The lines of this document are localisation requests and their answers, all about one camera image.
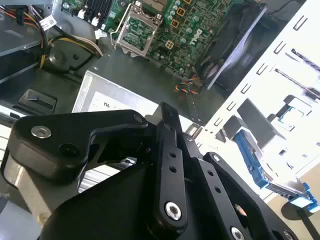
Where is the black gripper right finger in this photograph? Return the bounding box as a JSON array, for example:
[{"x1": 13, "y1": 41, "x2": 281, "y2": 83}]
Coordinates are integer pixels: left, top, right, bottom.
[{"x1": 181, "y1": 132, "x2": 302, "y2": 240}]

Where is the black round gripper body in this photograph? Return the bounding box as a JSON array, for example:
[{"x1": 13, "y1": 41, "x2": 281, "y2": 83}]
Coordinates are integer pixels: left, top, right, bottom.
[{"x1": 39, "y1": 163, "x2": 235, "y2": 240}]

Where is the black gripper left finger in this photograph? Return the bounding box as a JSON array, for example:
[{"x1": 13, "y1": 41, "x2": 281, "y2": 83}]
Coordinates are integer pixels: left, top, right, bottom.
[{"x1": 7, "y1": 101, "x2": 189, "y2": 234}]

